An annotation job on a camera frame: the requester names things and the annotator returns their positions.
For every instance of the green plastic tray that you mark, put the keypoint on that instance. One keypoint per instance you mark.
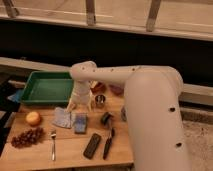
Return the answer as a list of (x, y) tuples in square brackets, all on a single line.
[(47, 88)]

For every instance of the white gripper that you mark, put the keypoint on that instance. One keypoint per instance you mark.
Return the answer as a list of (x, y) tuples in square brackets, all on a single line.
[(81, 94)]

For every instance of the red bowl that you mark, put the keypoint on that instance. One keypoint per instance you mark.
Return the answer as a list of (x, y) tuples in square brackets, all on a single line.
[(99, 87)]

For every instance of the black handled knife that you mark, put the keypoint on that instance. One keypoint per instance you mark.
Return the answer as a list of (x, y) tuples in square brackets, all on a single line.
[(108, 143)]

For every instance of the bunch of red grapes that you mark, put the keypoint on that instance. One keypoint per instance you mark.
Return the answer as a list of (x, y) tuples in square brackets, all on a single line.
[(28, 138)]

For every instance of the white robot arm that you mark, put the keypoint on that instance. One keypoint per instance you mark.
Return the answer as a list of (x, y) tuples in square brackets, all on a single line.
[(152, 110)]

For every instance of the blue object at table edge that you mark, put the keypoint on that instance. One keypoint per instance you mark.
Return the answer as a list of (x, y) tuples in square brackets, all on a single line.
[(16, 96)]

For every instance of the blue sponge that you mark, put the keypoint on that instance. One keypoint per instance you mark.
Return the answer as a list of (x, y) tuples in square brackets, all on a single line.
[(80, 124)]

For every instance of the blue grey small bowl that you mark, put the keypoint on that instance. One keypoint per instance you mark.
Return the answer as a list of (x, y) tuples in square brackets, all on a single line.
[(123, 114)]

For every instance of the wooden cutting board table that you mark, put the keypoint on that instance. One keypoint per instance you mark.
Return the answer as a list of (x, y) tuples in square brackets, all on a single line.
[(69, 146)]

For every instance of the black remote control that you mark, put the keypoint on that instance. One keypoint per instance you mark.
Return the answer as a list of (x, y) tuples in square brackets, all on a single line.
[(92, 146)]

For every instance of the purple bowl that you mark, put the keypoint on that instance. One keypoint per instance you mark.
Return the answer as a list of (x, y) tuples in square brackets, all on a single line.
[(116, 90)]

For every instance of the metal fork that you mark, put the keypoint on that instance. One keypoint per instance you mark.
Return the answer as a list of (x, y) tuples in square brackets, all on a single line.
[(53, 137)]

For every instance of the apple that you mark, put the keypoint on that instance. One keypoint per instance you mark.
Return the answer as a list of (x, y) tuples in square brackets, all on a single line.
[(33, 118)]

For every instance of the small metal cup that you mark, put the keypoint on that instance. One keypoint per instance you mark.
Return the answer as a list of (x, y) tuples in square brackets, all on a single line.
[(100, 101)]

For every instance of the light blue cloth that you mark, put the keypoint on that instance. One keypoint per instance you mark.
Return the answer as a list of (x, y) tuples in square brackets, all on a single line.
[(62, 118)]

